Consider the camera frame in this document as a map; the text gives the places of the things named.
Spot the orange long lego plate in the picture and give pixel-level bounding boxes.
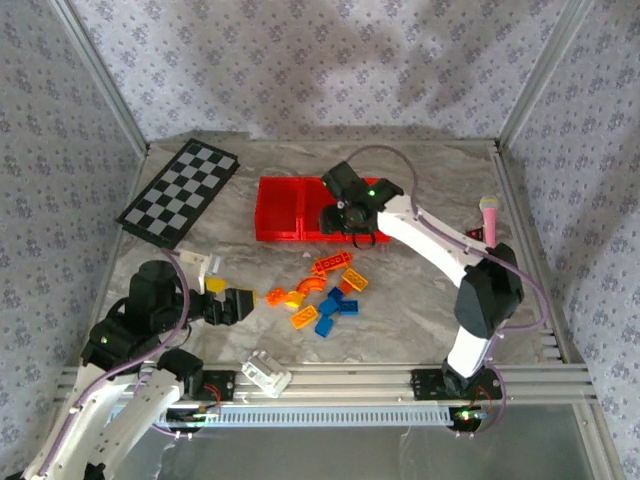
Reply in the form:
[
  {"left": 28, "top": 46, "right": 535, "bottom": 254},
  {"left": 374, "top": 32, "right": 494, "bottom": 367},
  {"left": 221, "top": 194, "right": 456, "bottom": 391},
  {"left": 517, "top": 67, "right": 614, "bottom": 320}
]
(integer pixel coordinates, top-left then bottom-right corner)
[{"left": 310, "top": 249, "right": 354, "bottom": 276}]

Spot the pink toy microphone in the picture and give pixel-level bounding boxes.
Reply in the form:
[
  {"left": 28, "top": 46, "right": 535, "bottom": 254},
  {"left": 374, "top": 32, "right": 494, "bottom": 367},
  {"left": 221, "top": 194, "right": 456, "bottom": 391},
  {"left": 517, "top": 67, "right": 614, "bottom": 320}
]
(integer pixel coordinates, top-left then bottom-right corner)
[{"left": 478, "top": 194, "right": 499, "bottom": 249}]

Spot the grey slotted cable duct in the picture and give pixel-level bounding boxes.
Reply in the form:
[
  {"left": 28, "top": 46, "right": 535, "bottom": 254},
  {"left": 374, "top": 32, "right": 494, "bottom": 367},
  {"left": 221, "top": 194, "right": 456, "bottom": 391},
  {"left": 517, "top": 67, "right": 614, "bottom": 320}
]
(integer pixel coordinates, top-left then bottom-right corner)
[{"left": 114, "top": 404, "right": 454, "bottom": 429}]

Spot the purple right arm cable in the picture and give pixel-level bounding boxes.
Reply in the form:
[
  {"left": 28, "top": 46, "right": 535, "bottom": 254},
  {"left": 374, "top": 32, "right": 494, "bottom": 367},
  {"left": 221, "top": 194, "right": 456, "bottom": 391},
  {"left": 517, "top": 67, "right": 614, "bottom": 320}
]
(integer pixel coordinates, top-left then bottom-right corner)
[{"left": 347, "top": 143, "right": 551, "bottom": 341}]

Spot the black grey checkerboard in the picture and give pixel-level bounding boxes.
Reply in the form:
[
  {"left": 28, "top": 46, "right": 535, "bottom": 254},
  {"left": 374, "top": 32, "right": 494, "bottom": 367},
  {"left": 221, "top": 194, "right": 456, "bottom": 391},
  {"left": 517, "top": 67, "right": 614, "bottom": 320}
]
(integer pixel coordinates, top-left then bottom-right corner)
[{"left": 115, "top": 138, "right": 241, "bottom": 253}]

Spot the aluminium frame post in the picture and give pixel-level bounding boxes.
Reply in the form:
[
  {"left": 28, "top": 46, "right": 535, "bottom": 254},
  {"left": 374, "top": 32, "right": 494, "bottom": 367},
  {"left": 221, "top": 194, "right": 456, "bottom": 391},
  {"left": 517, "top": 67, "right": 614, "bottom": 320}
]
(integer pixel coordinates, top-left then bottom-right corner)
[
  {"left": 497, "top": 0, "right": 596, "bottom": 149},
  {"left": 47, "top": 0, "right": 151, "bottom": 156}
]

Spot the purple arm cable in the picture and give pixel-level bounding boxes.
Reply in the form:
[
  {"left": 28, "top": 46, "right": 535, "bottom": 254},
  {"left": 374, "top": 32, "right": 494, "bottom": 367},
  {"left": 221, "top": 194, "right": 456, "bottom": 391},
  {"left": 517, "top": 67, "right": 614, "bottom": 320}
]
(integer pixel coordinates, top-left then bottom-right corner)
[
  {"left": 347, "top": 143, "right": 551, "bottom": 341},
  {"left": 37, "top": 248, "right": 194, "bottom": 476}
]

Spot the small circuit board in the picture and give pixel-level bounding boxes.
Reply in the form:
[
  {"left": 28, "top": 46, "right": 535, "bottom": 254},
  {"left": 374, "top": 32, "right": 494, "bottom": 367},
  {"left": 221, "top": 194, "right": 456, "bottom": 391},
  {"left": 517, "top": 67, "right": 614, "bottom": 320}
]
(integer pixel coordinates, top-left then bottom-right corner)
[
  {"left": 449, "top": 405, "right": 489, "bottom": 431},
  {"left": 167, "top": 405, "right": 222, "bottom": 427}
]

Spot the aluminium side rail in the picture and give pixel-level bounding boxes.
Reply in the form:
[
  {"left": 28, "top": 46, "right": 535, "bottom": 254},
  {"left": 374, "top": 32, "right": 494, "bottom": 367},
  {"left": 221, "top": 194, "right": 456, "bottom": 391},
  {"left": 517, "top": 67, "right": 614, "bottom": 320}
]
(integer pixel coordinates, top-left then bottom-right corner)
[{"left": 492, "top": 142, "right": 584, "bottom": 369}]

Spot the orange curved lego piece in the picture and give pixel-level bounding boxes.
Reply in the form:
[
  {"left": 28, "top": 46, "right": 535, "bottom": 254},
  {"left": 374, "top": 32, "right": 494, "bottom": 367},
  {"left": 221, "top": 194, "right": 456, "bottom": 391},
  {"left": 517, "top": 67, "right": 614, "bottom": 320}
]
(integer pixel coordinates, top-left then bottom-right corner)
[{"left": 293, "top": 277, "right": 326, "bottom": 301}]

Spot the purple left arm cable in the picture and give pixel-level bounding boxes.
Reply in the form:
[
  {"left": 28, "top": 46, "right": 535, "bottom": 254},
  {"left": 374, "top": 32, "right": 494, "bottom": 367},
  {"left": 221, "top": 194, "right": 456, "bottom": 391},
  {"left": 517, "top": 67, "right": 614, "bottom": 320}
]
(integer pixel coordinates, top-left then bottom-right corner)
[{"left": 37, "top": 248, "right": 194, "bottom": 476}]

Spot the aluminium frame rail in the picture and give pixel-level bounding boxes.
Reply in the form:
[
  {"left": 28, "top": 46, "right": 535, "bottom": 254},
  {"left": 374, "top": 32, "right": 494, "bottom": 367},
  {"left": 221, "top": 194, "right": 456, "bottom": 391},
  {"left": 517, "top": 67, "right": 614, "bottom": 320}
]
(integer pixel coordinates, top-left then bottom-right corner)
[{"left": 52, "top": 363, "right": 599, "bottom": 407}]

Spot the yellow orange lego brick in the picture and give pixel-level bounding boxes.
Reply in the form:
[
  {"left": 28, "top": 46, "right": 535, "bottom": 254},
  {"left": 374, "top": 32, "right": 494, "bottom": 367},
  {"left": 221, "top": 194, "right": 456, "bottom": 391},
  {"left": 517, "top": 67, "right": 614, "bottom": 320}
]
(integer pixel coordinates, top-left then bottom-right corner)
[{"left": 289, "top": 304, "right": 319, "bottom": 330}]

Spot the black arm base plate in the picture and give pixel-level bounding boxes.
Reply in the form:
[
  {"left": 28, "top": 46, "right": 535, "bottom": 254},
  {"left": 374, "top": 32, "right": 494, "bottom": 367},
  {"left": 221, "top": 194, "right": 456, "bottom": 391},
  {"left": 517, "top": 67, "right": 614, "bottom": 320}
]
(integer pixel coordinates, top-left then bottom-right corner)
[
  {"left": 410, "top": 368, "right": 505, "bottom": 401},
  {"left": 197, "top": 369, "right": 237, "bottom": 402}
]

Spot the white plastic bracket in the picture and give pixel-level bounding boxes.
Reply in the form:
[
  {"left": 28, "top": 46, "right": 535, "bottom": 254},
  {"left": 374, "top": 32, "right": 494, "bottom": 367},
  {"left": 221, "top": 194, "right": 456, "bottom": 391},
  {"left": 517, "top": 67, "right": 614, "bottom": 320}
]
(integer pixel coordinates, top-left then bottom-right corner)
[{"left": 241, "top": 349, "right": 293, "bottom": 399}]

